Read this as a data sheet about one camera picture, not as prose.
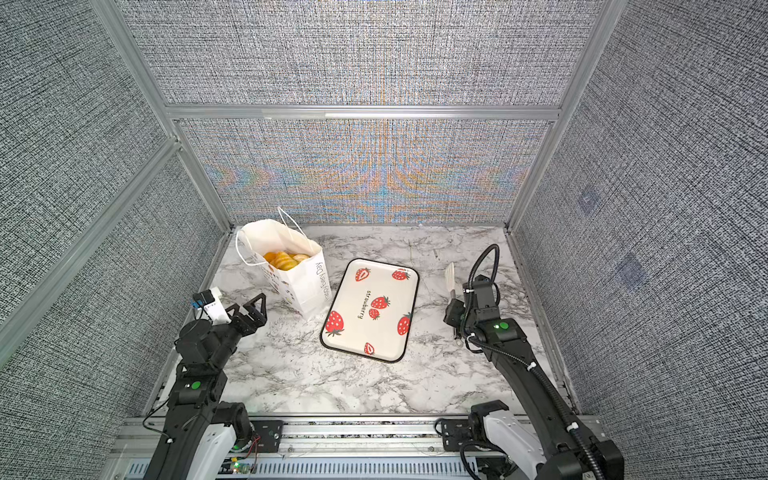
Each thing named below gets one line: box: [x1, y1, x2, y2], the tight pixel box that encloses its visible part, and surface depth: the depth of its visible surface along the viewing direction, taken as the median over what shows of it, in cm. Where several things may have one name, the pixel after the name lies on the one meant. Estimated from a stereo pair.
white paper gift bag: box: [235, 206, 333, 321], surface depth 85 cm
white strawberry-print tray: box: [320, 258, 420, 363], surface depth 98 cm
